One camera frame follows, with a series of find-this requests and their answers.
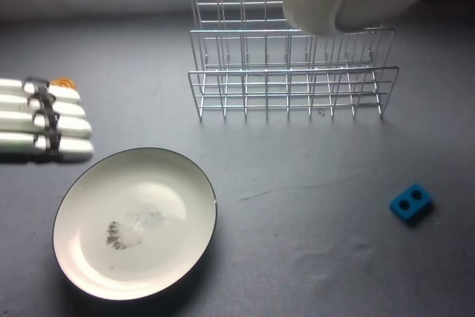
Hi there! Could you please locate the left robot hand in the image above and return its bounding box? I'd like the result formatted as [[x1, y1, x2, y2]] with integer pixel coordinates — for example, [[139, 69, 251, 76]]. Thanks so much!
[[0, 76, 95, 165]]

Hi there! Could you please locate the orange swirl cookie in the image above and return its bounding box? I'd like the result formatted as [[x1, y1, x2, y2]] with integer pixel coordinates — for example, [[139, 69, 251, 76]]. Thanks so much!
[[50, 77, 78, 91]]

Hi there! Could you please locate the blue block with two holes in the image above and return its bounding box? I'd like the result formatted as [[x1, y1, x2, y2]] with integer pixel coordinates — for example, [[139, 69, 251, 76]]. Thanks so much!
[[389, 182, 434, 226]]

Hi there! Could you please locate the chrome wire dish rack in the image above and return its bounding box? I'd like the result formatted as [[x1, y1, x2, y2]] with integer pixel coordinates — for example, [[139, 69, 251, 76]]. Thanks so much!
[[187, 0, 400, 121]]

